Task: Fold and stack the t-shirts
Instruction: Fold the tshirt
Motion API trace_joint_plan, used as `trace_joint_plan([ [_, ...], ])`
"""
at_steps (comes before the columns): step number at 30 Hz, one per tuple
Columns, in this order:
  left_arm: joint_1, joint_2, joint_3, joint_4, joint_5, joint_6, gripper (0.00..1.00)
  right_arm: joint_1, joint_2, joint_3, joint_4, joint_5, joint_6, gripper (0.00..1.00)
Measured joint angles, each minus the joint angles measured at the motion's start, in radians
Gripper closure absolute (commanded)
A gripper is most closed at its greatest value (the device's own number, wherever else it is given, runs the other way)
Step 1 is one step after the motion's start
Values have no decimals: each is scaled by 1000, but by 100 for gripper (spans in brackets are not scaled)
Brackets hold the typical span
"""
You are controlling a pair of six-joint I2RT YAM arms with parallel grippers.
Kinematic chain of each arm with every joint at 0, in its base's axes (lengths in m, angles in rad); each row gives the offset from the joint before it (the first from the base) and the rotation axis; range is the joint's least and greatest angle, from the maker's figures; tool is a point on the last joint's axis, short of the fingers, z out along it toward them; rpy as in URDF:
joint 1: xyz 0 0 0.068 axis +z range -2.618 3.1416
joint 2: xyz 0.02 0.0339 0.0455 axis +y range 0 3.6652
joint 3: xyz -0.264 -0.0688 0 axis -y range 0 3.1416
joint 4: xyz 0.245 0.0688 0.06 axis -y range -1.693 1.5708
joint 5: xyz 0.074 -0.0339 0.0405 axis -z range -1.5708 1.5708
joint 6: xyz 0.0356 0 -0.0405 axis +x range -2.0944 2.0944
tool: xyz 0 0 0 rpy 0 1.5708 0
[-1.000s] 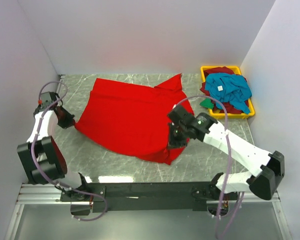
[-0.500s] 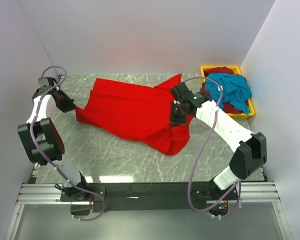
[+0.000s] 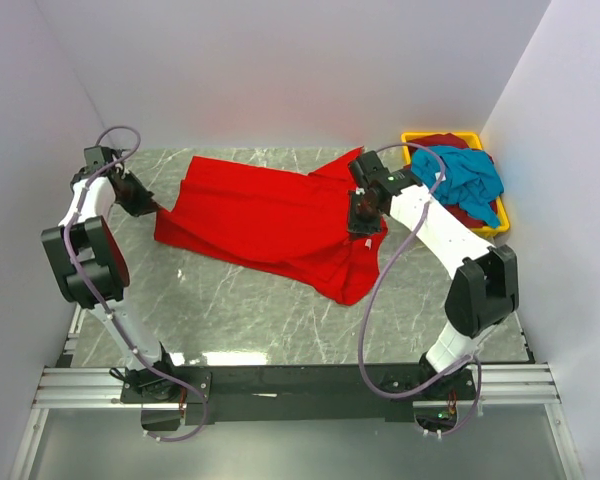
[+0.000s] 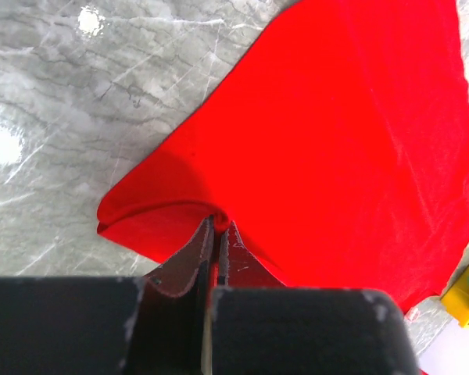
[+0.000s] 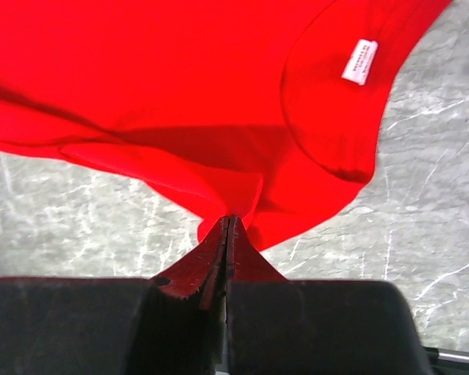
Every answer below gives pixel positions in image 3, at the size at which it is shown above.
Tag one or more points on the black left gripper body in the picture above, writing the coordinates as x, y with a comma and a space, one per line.
135, 198

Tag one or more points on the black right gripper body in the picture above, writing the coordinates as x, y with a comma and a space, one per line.
361, 219

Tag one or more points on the bright red t shirt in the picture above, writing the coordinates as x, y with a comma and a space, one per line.
280, 222

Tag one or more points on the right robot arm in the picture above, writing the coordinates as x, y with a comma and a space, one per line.
484, 288

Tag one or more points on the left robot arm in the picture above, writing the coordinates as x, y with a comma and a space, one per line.
146, 362

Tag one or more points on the dark red shirt in bin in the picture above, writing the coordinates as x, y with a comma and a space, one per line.
455, 141

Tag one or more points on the blue t shirt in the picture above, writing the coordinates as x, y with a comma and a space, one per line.
467, 178

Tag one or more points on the yellow plastic bin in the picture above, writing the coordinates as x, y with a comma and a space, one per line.
473, 141

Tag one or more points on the black base beam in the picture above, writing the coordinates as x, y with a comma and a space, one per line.
290, 393

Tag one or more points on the aluminium side rail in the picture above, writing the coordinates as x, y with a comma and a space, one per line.
75, 325

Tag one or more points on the aluminium front rail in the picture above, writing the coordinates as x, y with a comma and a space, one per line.
94, 388

